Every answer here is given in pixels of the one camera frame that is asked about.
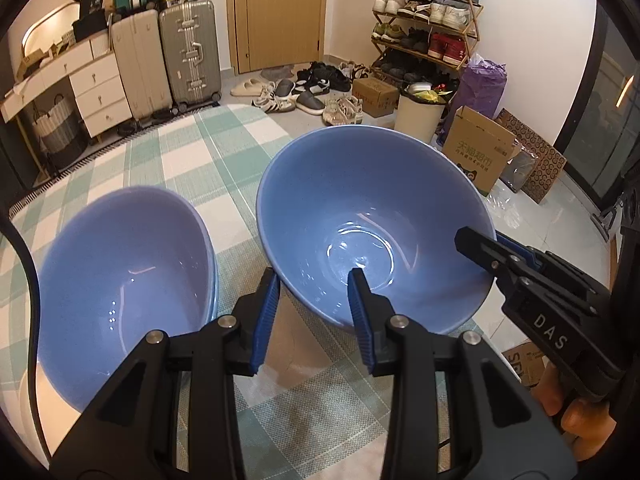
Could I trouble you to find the blue bowl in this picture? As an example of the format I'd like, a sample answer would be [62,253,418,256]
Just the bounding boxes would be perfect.
[256,126,496,334]
[38,186,217,412]

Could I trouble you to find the right hand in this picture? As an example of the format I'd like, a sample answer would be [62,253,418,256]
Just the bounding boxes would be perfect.
[532,362,616,462]

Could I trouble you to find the teal checked tablecloth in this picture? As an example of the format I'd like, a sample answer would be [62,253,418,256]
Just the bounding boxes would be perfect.
[13,104,393,479]

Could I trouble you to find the large open cardboard box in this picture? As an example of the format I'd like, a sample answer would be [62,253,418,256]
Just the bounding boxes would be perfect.
[442,106,518,196]

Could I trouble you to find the purple bag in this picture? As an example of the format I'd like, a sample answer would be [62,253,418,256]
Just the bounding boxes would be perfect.
[451,53,508,119]

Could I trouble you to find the white trash bin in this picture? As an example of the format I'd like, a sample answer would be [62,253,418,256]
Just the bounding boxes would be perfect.
[394,82,446,143]

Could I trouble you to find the brown cardboard box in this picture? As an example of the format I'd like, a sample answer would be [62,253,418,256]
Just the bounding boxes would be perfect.
[352,77,399,118]

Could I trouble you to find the shoe rack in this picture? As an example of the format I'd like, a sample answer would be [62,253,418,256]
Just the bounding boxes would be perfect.
[370,0,484,86]

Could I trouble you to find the woven laundry basket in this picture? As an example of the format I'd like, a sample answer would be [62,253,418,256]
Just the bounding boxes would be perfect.
[32,93,88,170]

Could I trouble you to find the white drawer cabinet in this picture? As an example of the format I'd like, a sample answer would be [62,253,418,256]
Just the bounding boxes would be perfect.
[1,30,132,138]

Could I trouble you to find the silver suitcase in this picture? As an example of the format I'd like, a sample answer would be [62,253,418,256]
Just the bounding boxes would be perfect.
[160,0,221,113]

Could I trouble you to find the beige suitcase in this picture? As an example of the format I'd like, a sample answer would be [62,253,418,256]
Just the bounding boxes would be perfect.
[110,9,172,120]

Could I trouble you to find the wooden door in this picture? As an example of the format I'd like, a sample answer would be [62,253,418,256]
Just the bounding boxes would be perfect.
[227,0,326,74]

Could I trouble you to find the black cable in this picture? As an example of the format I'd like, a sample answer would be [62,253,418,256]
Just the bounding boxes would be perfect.
[0,216,54,461]

